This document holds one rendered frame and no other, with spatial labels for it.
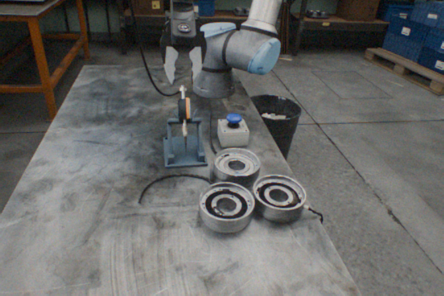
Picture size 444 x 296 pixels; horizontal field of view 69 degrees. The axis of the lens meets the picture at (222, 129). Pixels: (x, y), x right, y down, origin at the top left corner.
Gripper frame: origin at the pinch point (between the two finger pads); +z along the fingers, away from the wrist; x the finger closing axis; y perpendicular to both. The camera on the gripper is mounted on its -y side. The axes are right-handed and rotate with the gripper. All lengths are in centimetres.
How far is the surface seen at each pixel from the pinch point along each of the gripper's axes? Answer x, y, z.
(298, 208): -19.4, -28.5, 14.5
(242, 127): -15.5, 0.9, 13.6
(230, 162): -10.0, -11.3, 15.6
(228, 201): -6.9, -23.3, 16.1
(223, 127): -10.6, 1.3, 13.6
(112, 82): 21, 43, 18
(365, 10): -262, 323, 39
